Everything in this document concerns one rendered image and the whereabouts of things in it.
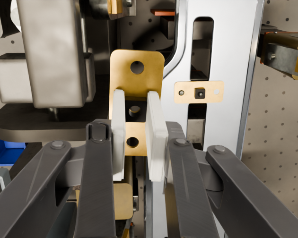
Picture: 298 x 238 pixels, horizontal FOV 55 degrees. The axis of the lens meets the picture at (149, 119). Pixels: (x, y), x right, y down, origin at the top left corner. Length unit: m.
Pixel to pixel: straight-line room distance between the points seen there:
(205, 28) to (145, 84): 0.41
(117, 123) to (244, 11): 0.37
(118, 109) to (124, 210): 0.34
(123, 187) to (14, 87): 0.23
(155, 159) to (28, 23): 0.18
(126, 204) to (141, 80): 0.31
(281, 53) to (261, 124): 0.45
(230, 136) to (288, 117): 0.42
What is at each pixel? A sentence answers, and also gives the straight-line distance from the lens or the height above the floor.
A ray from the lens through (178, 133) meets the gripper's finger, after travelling 0.16.
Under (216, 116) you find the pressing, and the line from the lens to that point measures 0.52.
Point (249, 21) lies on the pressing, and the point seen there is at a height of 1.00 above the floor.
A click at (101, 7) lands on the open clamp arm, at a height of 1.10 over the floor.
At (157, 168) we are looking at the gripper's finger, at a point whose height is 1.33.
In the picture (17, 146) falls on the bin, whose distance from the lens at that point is 0.92.
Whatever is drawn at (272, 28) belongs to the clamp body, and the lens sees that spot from 0.72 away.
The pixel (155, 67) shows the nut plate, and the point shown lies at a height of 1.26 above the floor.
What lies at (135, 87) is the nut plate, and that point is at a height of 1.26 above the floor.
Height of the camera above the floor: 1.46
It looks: 67 degrees down
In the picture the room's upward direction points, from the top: 172 degrees clockwise
